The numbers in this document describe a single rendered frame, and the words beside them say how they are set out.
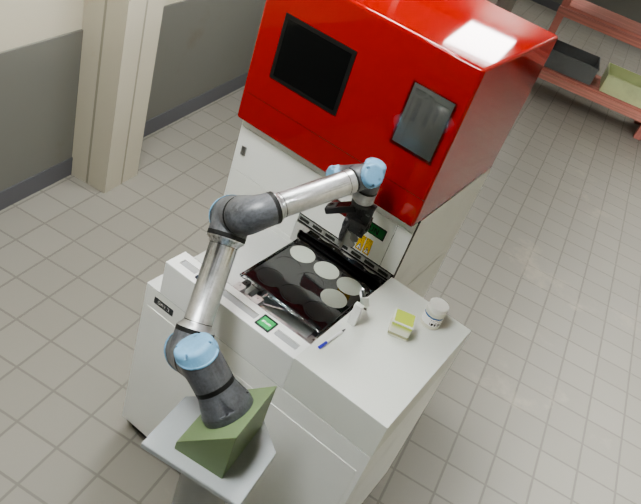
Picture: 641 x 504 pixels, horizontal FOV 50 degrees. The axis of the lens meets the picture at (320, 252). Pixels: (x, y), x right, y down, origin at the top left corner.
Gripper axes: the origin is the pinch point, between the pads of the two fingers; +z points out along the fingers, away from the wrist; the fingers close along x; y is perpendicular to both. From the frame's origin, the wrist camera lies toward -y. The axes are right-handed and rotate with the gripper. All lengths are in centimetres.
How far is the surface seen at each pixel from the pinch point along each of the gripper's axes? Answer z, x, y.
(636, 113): 91, 578, 136
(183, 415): 26, -75, -11
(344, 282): 19.1, 6.0, 5.7
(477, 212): 113, 272, 37
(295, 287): 18.8, -9.9, -7.5
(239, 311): 12.2, -40.7, -14.8
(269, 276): 18.6, -11.4, -17.5
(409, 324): 5.8, -14.6, 34.4
